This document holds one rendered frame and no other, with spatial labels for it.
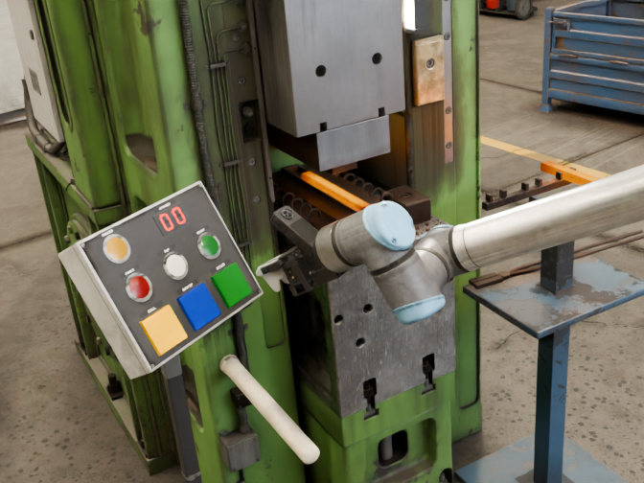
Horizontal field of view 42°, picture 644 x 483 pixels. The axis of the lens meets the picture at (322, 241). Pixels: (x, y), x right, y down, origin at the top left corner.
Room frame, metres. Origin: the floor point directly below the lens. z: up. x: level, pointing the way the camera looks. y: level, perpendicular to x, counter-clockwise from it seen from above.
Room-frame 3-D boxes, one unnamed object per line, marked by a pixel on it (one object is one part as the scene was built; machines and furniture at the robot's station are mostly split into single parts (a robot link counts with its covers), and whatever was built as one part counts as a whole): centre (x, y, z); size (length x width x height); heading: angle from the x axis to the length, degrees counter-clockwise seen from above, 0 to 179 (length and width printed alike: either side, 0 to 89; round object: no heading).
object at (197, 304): (1.46, 0.26, 1.01); 0.07 x 0.05 x 0.07; 143
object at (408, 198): (2.01, -0.23, 0.95); 0.12 x 0.08 x 0.06; 28
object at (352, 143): (2.06, 0.00, 1.18); 0.42 x 0.20 x 0.10; 28
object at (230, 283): (1.54, 0.20, 1.01); 0.07 x 0.05 x 0.07; 143
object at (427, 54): (2.13, -0.32, 1.27); 0.09 x 0.02 x 0.17; 118
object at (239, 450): (1.81, 0.27, 0.36); 0.09 x 0.07 x 0.12; 118
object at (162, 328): (1.38, 0.32, 1.01); 0.07 x 0.05 x 0.07; 143
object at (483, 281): (2.08, -0.68, 0.71); 0.60 x 0.04 x 0.01; 111
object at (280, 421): (1.63, 0.17, 0.62); 0.44 x 0.05 x 0.05; 28
